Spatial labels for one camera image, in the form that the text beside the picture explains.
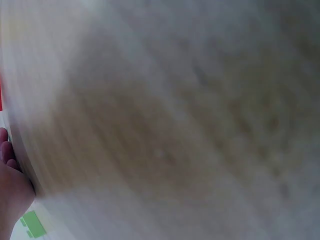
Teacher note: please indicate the person's left hand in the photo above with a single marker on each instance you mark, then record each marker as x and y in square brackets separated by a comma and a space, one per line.
[11, 190]

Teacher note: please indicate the green tape strip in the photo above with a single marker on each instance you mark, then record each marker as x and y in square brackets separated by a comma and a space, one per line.
[33, 223]

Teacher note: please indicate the person's left fingers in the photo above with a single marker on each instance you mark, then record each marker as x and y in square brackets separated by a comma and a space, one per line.
[6, 150]

